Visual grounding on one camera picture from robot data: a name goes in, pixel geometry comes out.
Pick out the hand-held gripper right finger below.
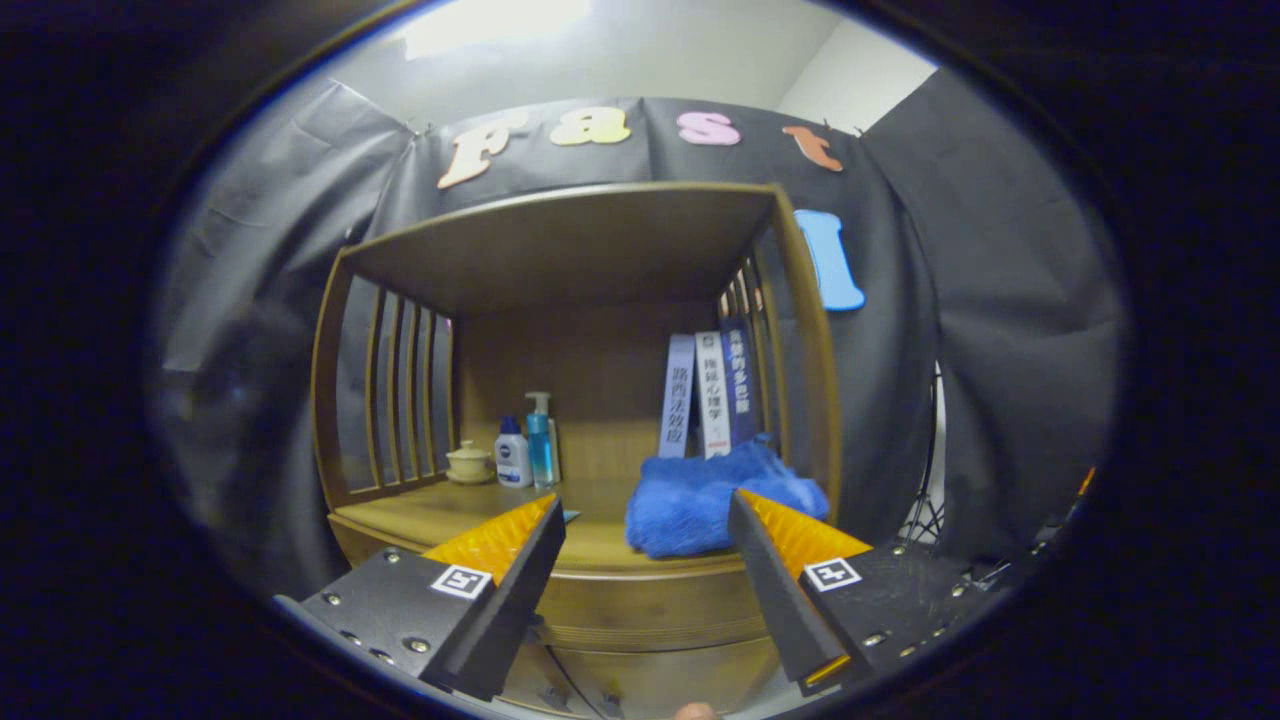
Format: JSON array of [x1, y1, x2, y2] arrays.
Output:
[[728, 487, 1001, 696]]

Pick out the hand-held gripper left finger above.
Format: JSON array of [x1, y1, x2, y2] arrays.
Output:
[[275, 492, 566, 701]]

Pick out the wooden drawer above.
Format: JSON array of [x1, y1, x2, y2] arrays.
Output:
[[328, 512, 776, 653]]

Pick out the wooden cabinet door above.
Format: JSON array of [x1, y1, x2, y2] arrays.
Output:
[[495, 640, 596, 719], [550, 640, 783, 719]]

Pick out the wooden countertop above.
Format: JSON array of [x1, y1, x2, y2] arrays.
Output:
[[330, 478, 761, 576]]

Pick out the wooden cabinet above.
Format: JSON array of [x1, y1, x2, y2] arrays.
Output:
[[310, 182, 843, 719]]

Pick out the blue towel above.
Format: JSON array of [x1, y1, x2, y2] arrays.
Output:
[[625, 435, 831, 559]]

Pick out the white bottle with blue cap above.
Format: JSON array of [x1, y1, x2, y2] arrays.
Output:
[[494, 416, 534, 488]]

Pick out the beige lidded teacup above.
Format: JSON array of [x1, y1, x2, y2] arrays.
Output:
[[445, 440, 495, 486]]

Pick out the blue pump bottle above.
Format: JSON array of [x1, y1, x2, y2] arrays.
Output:
[[525, 391, 561, 489]]

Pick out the black tripod stand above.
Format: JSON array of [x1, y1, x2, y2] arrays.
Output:
[[900, 365, 946, 546]]

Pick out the white book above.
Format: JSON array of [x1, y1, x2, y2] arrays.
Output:
[[694, 331, 733, 459]]

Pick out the dark blue book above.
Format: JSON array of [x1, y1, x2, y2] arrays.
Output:
[[720, 322, 761, 448]]

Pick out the black backdrop cloth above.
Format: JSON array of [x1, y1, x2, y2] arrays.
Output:
[[150, 65, 1126, 601]]

